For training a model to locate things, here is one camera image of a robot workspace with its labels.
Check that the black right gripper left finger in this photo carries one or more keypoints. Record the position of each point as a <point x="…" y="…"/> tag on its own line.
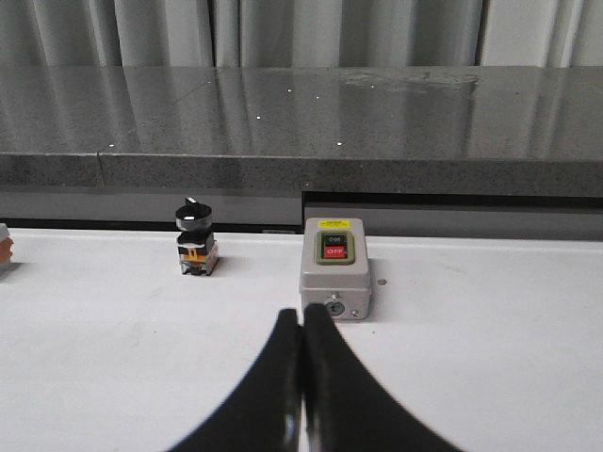
<point x="263" y="412"/>

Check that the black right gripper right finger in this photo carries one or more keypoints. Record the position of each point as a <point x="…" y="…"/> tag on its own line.
<point x="347" y="409"/>

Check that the grey stone counter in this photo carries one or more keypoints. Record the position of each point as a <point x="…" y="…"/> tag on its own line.
<point x="493" y="152"/>

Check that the grey pleated curtain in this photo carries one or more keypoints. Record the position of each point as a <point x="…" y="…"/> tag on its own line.
<point x="387" y="34"/>

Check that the grey on-off switch box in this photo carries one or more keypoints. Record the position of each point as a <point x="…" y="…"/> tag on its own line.
<point x="335" y="269"/>

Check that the black selector knob switch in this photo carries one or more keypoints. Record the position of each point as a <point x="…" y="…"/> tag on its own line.
<point x="197" y="247"/>

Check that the green pushbutton switch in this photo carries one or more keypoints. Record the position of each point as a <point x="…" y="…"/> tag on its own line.
<point x="6" y="264"/>

